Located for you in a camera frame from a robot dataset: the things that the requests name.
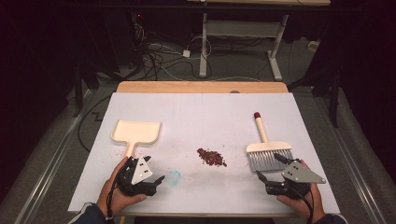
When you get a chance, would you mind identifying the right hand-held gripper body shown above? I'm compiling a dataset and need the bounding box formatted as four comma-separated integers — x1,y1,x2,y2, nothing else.
264,160,328,201

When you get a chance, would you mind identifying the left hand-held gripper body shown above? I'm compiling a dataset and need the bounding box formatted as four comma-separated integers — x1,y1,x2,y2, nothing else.
116,156,158,197

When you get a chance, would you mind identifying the cream brush with grey bristles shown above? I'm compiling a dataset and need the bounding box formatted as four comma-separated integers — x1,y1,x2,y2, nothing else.
245,111,295,174

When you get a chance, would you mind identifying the cream plastic dustpan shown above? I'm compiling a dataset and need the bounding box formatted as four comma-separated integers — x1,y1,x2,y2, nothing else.
110,119,163,158

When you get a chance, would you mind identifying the group of red green beans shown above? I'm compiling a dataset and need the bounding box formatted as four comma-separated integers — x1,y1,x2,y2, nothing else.
196,147,228,168

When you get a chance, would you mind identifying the person's right hand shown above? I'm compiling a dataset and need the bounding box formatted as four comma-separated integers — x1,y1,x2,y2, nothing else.
276,160,327,224

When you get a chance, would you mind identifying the person's left hand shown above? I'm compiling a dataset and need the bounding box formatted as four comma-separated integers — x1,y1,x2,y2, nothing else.
95,156,148,217

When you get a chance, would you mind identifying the wooden table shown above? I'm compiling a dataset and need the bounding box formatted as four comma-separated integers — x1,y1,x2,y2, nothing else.
115,80,290,94

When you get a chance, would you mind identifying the black stand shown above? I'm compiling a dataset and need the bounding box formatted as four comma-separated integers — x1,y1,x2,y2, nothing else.
72,57,101,119

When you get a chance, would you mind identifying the white power strip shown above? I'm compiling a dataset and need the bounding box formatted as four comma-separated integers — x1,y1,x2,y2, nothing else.
306,39,322,53

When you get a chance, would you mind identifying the right hand-held gripper cable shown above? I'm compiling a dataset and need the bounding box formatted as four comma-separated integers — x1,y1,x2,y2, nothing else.
291,186,315,224

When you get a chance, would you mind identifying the hand-held gripper cable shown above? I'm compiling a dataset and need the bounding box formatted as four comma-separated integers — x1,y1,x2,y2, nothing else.
291,186,315,224
106,182,116,220

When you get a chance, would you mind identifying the left hand-held gripper cable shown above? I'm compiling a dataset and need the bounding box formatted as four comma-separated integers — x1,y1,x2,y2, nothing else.
106,182,116,220

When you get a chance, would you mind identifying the metal floor rail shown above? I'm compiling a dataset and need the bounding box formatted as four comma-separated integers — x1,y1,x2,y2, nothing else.
321,122,389,224
12,89,96,224

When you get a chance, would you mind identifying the black floor cable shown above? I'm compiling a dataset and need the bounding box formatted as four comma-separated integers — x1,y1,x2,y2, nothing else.
77,93,114,154

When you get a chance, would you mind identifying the tangle of floor cables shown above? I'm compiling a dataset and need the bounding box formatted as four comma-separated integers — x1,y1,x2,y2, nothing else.
133,21,213,82

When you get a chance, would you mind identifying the white metal desk frame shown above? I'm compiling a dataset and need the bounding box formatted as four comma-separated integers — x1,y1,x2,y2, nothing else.
198,12,290,82

